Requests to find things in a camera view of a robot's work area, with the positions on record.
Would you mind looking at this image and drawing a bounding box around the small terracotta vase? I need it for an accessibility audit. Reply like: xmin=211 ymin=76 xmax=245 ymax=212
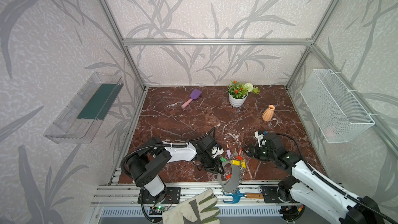
xmin=262 ymin=105 xmax=275 ymax=122

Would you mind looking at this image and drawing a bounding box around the purple pink toy spatula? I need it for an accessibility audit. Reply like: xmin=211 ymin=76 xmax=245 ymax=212
xmin=181 ymin=89 xmax=202 ymax=109

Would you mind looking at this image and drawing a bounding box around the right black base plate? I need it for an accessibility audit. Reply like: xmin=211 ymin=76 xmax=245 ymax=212
xmin=260 ymin=185 xmax=292 ymax=203

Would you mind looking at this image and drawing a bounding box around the clear plastic wall tray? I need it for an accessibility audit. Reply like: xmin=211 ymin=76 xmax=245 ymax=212
xmin=44 ymin=72 xmax=124 ymax=144

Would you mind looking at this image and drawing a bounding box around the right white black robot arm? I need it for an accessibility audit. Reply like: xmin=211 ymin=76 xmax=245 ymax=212
xmin=243 ymin=132 xmax=396 ymax=224

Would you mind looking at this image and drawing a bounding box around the green circuit board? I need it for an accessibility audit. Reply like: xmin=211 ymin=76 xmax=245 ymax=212
xmin=148 ymin=206 xmax=166 ymax=216

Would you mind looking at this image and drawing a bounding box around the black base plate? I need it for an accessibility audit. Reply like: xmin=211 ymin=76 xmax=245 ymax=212
xmin=138 ymin=187 xmax=181 ymax=205
xmin=260 ymin=185 xmax=292 ymax=203

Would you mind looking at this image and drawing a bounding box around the small red key tag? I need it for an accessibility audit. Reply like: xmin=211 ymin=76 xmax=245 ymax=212
xmin=237 ymin=149 xmax=243 ymax=161

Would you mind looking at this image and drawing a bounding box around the white wire mesh basket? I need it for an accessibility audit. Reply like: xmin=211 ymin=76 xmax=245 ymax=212
xmin=301 ymin=68 xmax=375 ymax=144

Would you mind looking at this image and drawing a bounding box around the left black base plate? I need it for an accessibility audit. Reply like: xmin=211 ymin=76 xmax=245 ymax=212
xmin=138 ymin=187 xmax=181 ymax=205

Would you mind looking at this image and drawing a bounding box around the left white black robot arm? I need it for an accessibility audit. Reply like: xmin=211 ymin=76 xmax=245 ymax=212
xmin=120 ymin=134 xmax=224 ymax=200

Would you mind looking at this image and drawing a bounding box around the white green work glove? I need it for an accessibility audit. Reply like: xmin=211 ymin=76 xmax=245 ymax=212
xmin=162 ymin=189 xmax=220 ymax=224

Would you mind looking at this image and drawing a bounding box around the blue garden hand fork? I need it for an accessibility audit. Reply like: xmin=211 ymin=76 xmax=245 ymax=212
xmin=223 ymin=190 xmax=263 ymax=204

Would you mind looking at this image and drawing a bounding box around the white pot with flowers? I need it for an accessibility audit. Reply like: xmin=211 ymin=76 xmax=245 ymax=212
xmin=228 ymin=80 xmax=260 ymax=108

